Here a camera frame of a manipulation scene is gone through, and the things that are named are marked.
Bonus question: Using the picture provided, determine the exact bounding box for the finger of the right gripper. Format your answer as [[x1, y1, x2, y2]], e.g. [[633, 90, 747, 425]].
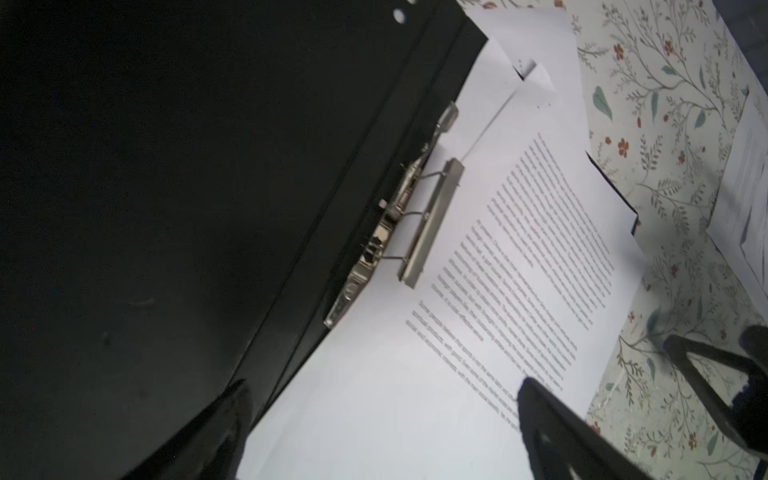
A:
[[663, 335, 767, 462]]

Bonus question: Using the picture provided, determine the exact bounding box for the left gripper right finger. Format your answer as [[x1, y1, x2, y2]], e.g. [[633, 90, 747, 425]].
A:
[[517, 377, 648, 480]]

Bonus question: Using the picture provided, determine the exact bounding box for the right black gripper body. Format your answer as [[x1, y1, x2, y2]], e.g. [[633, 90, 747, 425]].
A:
[[731, 325, 767, 456]]

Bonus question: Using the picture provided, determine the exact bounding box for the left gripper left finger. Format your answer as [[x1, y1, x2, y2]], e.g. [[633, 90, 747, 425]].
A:
[[125, 380, 252, 479]]

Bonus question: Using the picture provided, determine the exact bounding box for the teal black clip folder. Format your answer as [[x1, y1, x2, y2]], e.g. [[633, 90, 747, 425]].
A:
[[0, 0, 640, 480]]

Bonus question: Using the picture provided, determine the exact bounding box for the printed paper sheet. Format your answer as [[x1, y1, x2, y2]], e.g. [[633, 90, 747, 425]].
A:
[[466, 7, 592, 154], [423, 38, 523, 175]]

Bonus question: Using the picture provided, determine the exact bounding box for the paper stack far corner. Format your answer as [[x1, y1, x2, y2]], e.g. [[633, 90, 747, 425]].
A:
[[707, 94, 767, 317]]

